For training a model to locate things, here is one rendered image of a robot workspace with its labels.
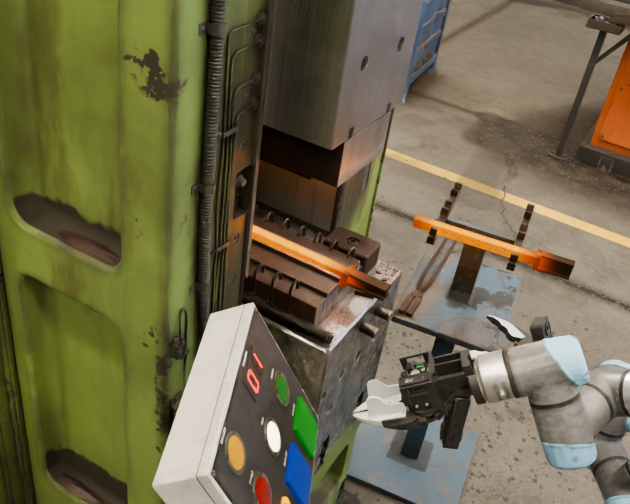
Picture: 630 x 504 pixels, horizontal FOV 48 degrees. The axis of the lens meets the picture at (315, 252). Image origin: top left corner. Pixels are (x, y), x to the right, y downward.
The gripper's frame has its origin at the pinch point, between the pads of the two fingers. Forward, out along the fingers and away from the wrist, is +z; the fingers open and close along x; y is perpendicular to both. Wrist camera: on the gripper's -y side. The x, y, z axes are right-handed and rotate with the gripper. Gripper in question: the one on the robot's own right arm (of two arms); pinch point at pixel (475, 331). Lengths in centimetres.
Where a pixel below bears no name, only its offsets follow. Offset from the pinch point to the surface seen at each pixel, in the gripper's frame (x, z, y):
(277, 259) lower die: -4.5, 45.8, 1.0
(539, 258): 39.4, -3.3, 1.5
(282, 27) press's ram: -17, 43, -55
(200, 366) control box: -57, 28, -17
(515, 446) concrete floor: 77, -15, 100
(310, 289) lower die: -8.0, 34.8, 1.9
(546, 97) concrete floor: 439, 70, 101
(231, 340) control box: -51, 26, -19
